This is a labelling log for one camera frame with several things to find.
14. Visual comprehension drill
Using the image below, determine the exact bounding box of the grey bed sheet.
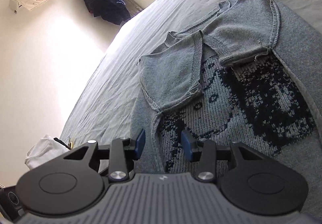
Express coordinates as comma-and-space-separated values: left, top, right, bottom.
60, 0, 321, 145

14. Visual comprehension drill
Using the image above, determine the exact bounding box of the white cloth on bed edge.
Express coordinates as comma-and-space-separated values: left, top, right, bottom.
25, 135, 70, 170

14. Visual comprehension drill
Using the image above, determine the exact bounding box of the black left camera box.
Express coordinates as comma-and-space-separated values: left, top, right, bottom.
0, 186, 24, 222

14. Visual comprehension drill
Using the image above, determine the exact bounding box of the grey knit sweater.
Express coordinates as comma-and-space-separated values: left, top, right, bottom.
130, 0, 321, 217

